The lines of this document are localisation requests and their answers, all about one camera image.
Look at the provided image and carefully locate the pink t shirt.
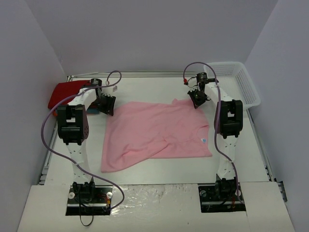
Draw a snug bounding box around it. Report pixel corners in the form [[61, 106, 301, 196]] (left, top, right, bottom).
[[100, 99, 212, 173]]

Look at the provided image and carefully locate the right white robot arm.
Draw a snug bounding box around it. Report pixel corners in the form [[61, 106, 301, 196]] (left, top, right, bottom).
[[188, 72, 243, 200]]

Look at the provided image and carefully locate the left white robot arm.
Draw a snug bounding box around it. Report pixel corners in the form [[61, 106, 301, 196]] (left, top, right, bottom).
[[57, 78, 116, 202]]

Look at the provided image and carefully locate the folded teal t shirt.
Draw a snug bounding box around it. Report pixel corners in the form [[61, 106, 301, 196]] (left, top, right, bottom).
[[86, 104, 99, 115]]

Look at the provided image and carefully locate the white plastic basket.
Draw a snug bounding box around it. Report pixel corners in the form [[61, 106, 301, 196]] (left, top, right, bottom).
[[204, 61, 261, 110]]

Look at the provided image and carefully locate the folded red t shirt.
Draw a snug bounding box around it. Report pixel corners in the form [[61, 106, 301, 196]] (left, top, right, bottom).
[[48, 80, 90, 109]]

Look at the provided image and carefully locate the white foam board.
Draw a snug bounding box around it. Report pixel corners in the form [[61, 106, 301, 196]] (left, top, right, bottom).
[[18, 182, 294, 232]]

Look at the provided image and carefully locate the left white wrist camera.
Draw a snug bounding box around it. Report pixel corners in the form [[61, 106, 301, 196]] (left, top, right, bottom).
[[104, 85, 118, 95]]

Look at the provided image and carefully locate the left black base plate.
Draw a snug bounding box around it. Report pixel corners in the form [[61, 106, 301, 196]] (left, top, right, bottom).
[[65, 186, 113, 216]]

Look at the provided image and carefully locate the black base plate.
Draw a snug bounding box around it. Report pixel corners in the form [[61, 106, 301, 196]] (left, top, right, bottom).
[[65, 186, 113, 216], [198, 185, 246, 213]]

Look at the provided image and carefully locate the thin black cable loop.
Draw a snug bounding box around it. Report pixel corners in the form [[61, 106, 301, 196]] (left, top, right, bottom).
[[78, 203, 95, 227]]

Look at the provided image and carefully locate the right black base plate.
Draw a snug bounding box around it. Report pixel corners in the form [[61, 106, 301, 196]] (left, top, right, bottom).
[[198, 185, 246, 213]]

